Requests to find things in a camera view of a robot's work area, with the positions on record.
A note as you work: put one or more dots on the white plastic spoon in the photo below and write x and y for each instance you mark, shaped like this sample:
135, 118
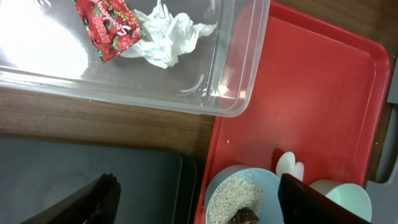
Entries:
285, 164

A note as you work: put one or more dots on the mint green bowl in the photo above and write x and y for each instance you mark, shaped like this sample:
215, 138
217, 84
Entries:
350, 196

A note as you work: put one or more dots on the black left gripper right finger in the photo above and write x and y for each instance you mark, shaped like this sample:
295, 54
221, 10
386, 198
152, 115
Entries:
301, 204

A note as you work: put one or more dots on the white rice leftovers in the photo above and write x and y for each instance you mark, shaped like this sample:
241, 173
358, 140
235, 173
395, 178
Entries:
238, 191

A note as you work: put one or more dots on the black food waste tray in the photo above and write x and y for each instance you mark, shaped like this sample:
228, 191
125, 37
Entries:
156, 187

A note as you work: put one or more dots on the brown food piece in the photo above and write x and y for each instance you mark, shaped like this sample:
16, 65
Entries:
244, 216

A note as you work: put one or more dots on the grey dishwasher rack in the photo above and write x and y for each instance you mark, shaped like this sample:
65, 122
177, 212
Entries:
383, 191

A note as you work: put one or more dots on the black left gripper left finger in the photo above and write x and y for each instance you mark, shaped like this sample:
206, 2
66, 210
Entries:
95, 203

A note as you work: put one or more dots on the clear plastic waste bin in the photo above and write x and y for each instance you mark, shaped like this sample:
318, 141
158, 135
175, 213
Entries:
46, 48

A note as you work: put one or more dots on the light blue rice bowl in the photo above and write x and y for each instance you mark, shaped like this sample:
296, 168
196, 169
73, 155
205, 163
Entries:
270, 207

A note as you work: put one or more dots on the red serving tray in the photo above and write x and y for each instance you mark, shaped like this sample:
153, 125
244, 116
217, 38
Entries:
319, 92

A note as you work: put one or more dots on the white napkin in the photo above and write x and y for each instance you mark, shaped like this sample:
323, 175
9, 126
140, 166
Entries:
166, 36

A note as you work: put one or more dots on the red snack wrapper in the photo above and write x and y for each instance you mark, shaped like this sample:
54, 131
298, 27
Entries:
111, 25

